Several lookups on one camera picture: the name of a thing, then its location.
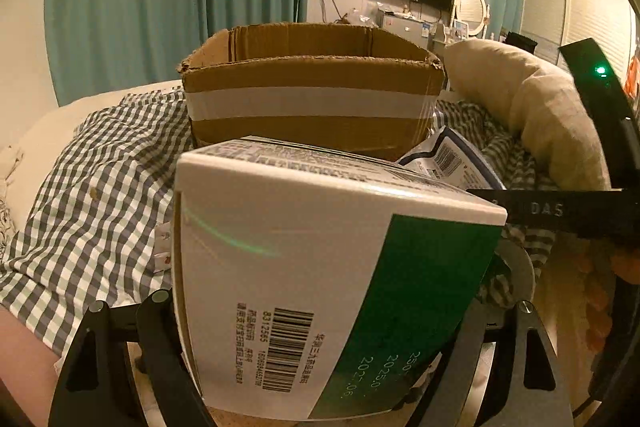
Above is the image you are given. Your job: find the grey mini fridge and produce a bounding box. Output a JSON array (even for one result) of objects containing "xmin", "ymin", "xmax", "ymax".
[{"xmin": 375, "ymin": 10, "xmax": 432, "ymax": 49}]

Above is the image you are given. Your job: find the white barcode packet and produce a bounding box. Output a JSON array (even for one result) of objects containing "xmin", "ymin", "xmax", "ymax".
[{"xmin": 398, "ymin": 126, "xmax": 506, "ymax": 191}]

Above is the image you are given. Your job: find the brown cardboard box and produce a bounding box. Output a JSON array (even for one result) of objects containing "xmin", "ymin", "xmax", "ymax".
[{"xmin": 178, "ymin": 23, "xmax": 445, "ymax": 161}]

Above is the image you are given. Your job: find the white green medicine box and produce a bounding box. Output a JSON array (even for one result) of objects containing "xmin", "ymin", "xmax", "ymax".
[{"xmin": 171, "ymin": 136, "xmax": 506, "ymax": 421}]

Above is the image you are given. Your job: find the person's bare leg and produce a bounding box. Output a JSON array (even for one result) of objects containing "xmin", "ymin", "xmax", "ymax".
[{"xmin": 1, "ymin": 307, "xmax": 58, "ymax": 426}]

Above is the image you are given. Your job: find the floral white bedsheet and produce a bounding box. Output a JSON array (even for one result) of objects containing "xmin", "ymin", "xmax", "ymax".
[{"xmin": 0, "ymin": 146, "xmax": 26, "ymax": 258}]

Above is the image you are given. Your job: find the beige pillow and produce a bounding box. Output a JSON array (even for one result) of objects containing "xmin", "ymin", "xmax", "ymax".
[{"xmin": 442, "ymin": 39, "xmax": 612, "ymax": 191}]

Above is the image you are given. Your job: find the black chair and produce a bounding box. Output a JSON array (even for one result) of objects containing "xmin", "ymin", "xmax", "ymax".
[{"xmin": 504, "ymin": 31, "xmax": 538, "ymax": 54}]

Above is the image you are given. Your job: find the white oval mirror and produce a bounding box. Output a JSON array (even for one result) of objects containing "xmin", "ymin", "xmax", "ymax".
[{"xmin": 452, "ymin": 0, "xmax": 490, "ymax": 39}]

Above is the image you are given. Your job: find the grey white checkered cloth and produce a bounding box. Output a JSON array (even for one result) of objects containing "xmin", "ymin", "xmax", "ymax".
[{"xmin": 0, "ymin": 86, "xmax": 557, "ymax": 358}]

